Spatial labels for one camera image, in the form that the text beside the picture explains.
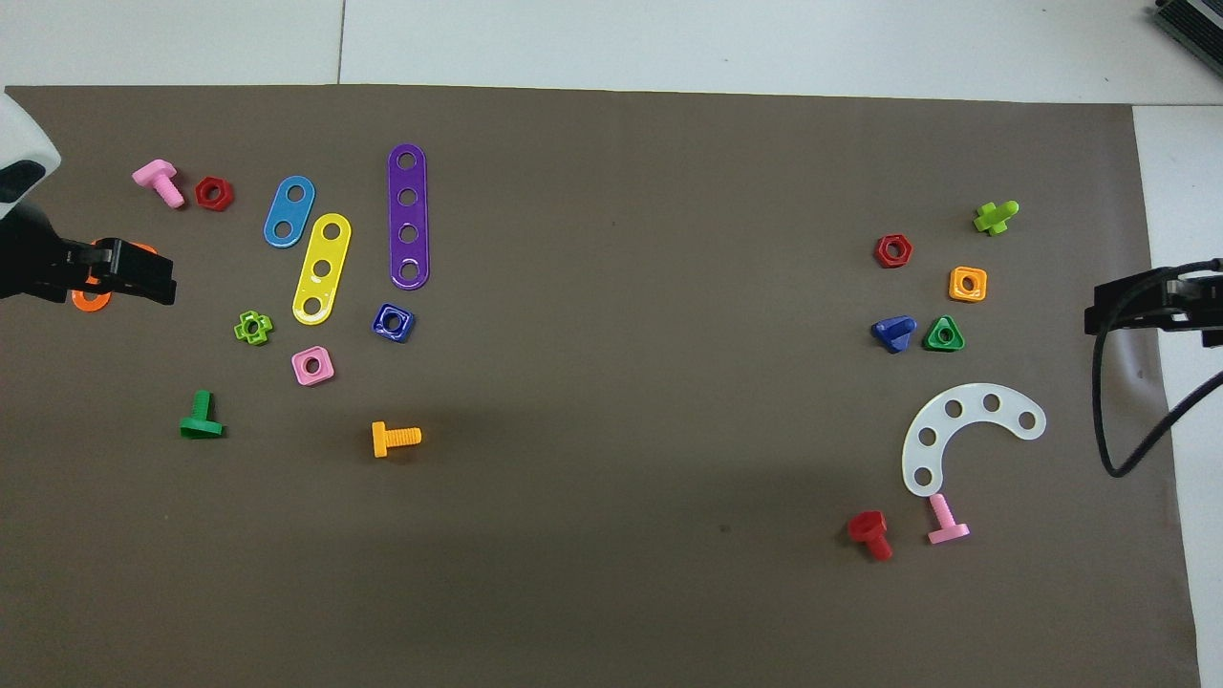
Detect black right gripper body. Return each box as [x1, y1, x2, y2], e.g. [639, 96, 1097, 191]
[1180, 260, 1223, 351]

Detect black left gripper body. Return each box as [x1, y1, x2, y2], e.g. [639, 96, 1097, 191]
[0, 204, 73, 305]

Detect blue triangle-head plastic screw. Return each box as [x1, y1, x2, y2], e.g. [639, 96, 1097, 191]
[870, 315, 918, 355]

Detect blue square plastic nut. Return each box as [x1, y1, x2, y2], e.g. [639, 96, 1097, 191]
[371, 303, 416, 344]

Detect pink plastic screw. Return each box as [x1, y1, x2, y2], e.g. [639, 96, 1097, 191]
[132, 159, 186, 210]
[926, 493, 972, 547]

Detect lime cross-head plastic screw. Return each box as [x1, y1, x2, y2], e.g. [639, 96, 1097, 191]
[973, 200, 1021, 237]

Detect green plastic screw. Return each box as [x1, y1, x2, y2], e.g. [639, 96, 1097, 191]
[179, 390, 226, 441]

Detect pink square plastic nut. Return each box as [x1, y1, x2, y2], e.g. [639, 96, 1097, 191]
[291, 346, 336, 387]

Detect orange plastic screw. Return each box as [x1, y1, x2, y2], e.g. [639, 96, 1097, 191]
[371, 420, 423, 460]

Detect red plastic screw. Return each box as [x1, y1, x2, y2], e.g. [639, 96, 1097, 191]
[847, 510, 894, 562]

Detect orange heart-shaped plastic plate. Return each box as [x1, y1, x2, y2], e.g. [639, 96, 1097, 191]
[72, 239, 159, 314]

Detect blue two-hole plastic plate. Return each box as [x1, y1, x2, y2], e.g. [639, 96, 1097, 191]
[263, 175, 316, 249]

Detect white curved five-hole plate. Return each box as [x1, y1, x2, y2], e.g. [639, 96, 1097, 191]
[901, 383, 1048, 498]

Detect yellow three-hole plastic plate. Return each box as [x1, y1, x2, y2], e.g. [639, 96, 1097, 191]
[291, 212, 353, 327]

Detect purple four-hole plastic plate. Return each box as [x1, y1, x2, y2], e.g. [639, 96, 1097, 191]
[387, 143, 431, 290]

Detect dark grey ribbed device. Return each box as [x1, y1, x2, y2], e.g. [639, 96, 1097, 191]
[1151, 0, 1223, 77]

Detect brown table mat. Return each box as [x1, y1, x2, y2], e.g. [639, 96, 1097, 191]
[0, 84, 1203, 688]

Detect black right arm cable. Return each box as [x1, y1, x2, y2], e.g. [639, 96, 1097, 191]
[1096, 275, 1223, 479]

